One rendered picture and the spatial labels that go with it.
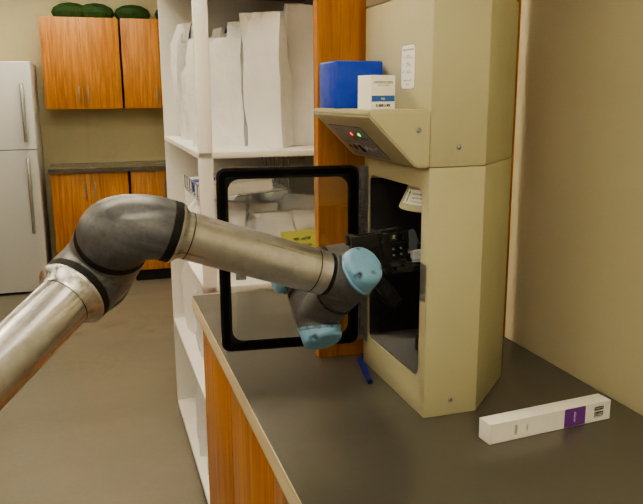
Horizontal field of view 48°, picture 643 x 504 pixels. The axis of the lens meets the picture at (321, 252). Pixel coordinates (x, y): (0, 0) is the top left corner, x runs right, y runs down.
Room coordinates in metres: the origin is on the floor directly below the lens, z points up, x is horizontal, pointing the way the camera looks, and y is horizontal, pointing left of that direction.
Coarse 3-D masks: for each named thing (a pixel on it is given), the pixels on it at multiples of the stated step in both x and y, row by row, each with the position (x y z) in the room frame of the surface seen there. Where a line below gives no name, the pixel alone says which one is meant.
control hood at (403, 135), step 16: (320, 112) 1.50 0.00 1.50; (336, 112) 1.40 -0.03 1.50; (352, 112) 1.31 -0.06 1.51; (368, 112) 1.24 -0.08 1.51; (384, 112) 1.24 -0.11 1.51; (400, 112) 1.25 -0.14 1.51; (416, 112) 1.26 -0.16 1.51; (368, 128) 1.30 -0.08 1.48; (384, 128) 1.24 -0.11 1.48; (400, 128) 1.25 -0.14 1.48; (416, 128) 1.26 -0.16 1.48; (384, 144) 1.30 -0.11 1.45; (400, 144) 1.25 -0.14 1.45; (416, 144) 1.26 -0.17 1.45; (384, 160) 1.40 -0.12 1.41; (400, 160) 1.30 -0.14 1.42; (416, 160) 1.26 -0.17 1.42
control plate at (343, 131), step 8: (336, 128) 1.49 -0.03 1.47; (344, 128) 1.43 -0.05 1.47; (352, 128) 1.38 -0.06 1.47; (360, 128) 1.34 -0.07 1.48; (344, 136) 1.49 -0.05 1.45; (352, 136) 1.43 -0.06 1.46; (368, 136) 1.34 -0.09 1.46; (352, 144) 1.49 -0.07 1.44; (360, 144) 1.44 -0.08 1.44; (368, 144) 1.39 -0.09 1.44; (360, 152) 1.49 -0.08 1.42; (368, 152) 1.44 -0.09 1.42; (376, 152) 1.39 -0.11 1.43
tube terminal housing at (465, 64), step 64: (448, 0) 1.28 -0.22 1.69; (512, 0) 1.43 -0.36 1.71; (384, 64) 1.47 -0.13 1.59; (448, 64) 1.28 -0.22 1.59; (512, 64) 1.45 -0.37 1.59; (448, 128) 1.28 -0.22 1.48; (512, 128) 1.47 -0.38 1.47; (448, 192) 1.28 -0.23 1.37; (448, 256) 1.28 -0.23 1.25; (448, 320) 1.28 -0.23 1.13; (448, 384) 1.29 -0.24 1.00
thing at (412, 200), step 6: (408, 186) 1.43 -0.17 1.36; (408, 192) 1.41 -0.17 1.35; (414, 192) 1.39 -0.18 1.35; (420, 192) 1.38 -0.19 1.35; (402, 198) 1.44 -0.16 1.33; (408, 198) 1.40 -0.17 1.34; (414, 198) 1.39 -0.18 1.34; (420, 198) 1.38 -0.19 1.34; (402, 204) 1.42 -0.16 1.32; (408, 204) 1.39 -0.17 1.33; (414, 204) 1.38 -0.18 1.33; (420, 204) 1.37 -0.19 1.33; (408, 210) 1.39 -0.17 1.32; (414, 210) 1.37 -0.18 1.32; (420, 210) 1.37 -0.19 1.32
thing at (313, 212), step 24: (240, 192) 1.51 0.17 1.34; (264, 192) 1.52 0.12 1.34; (288, 192) 1.53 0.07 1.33; (312, 192) 1.54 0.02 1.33; (336, 192) 1.55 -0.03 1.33; (240, 216) 1.51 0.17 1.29; (264, 216) 1.52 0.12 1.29; (288, 216) 1.53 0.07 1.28; (312, 216) 1.54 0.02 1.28; (336, 216) 1.55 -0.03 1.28; (312, 240) 1.54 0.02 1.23; (336, 240) 1.55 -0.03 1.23; (240, 288) 1.51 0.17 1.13; (264, 288) 1.52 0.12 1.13; (240, 312) 1.51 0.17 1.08; (264, 312) 1.52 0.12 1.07; (288, 312) 1.53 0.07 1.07; (240, 336) 1.51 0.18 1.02; (264, 336) 1.52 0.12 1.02; (288, 336) 1.53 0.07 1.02
